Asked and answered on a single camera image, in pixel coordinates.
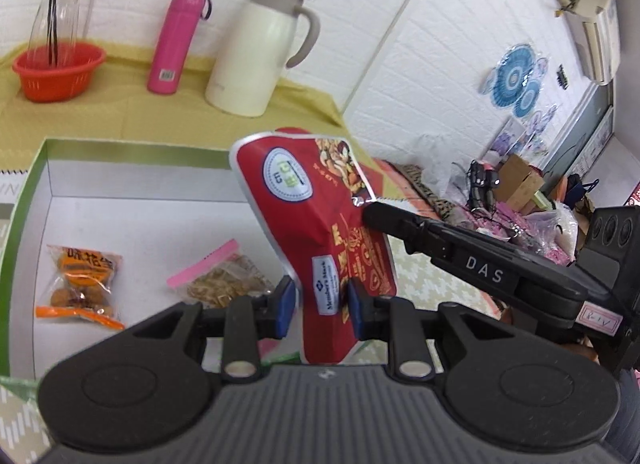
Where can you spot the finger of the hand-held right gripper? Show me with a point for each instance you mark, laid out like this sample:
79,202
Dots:
450,254

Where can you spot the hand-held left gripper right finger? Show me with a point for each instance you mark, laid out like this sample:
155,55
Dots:
355,308

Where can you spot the blue fan wall decoration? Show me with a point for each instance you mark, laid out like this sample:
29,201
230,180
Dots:
515,76

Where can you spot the black wall hook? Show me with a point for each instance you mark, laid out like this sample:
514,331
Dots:
561,76

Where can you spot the white plastic bag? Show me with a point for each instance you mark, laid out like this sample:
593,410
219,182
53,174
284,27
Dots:
552,229

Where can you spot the yellow tablecloth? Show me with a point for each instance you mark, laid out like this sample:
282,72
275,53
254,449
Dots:
125,116

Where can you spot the white air conditioner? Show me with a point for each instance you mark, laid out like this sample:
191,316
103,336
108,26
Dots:
597,19

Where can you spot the red plastic basket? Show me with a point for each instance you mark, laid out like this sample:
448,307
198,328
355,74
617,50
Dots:
55,74

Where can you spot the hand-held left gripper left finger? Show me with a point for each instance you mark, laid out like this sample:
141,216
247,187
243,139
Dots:
285,305

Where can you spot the pink-strip clear zip bag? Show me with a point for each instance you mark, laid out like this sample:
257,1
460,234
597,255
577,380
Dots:
225,279

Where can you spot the pink thermos bottle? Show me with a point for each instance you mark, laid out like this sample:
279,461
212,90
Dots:
172,39

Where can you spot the red nut snack bag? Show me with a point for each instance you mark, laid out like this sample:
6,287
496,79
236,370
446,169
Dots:
300,224

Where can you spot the leopard print cloth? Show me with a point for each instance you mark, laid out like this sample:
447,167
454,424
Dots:
425,191

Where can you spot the cream thermal jug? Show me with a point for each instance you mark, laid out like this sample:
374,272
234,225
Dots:
250,54

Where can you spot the green cardboard box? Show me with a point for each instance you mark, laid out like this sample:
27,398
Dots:
125,224

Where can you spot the pink floral cloth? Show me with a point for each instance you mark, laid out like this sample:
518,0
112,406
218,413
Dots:
500,224

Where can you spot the clear glass carafe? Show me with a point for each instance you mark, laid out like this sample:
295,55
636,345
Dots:
67,9

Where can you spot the clear plastic bag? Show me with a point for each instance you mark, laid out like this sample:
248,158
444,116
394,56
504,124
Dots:
442,169

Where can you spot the orange clear snack packet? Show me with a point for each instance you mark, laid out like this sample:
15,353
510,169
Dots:
80,284

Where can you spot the wall pictures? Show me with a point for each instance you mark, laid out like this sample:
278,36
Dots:
515,136

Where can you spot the person's grey trousers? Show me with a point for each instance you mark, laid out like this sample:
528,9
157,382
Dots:
627,414

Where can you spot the brown cardboard box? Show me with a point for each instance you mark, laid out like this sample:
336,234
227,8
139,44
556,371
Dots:
520,184

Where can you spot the black chopsticks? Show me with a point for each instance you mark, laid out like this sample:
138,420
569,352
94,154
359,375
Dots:
54,9

